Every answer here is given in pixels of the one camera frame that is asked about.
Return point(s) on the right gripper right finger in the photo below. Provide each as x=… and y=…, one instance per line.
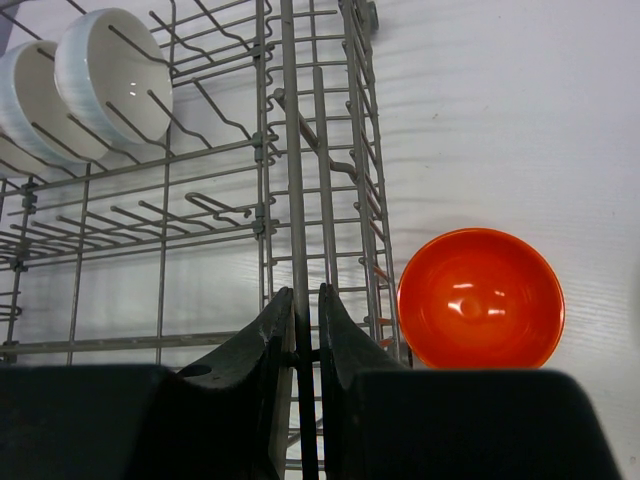
x=382, y=420

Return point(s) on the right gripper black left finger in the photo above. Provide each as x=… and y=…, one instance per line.
x=223, y=416

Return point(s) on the grey wire dish rack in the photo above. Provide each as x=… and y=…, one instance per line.
x=269, y=174

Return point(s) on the orange bowl left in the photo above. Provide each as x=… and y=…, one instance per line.
x=480, y=298

